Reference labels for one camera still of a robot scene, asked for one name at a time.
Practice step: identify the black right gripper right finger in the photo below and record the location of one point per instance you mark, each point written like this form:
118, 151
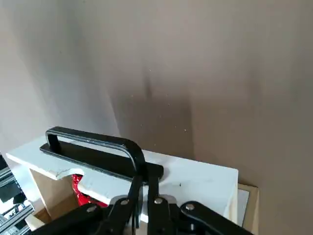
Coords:
171, 218

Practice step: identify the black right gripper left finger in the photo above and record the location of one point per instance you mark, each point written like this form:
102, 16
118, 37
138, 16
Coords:
97, 218

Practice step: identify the red toy car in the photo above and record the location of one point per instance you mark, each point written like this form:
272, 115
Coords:
84, 195

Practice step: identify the white-fronted wooden drawer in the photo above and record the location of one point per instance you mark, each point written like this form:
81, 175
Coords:
200, 181

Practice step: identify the wooden cabinet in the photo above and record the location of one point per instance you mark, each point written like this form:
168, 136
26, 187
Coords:
253, 210

